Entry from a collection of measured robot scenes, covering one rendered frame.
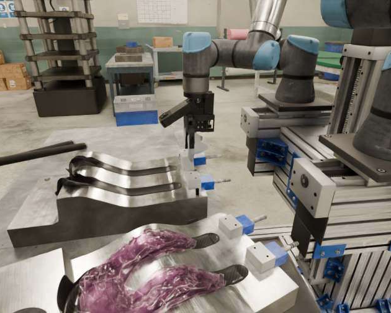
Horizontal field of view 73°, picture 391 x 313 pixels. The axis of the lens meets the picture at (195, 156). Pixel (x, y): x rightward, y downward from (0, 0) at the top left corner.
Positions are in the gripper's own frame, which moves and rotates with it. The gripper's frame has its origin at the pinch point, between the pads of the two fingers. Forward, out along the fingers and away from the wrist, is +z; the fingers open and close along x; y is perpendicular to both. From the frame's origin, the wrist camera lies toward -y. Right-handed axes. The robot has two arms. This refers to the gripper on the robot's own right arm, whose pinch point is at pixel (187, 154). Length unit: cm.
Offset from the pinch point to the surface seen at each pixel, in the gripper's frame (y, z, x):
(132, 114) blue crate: -26, 79, 301
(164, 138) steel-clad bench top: -3, 14, 48
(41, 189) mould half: -44.9, 8.3, 0.2
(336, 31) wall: 517, -28, 628
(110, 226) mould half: -23.7, 10.7, -17.6
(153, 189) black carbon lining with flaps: -11.8, 5.5, -10.0
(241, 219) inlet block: 9.0, 6.1, -26.2
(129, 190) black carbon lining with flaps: -18.5, 5.5, -9.5
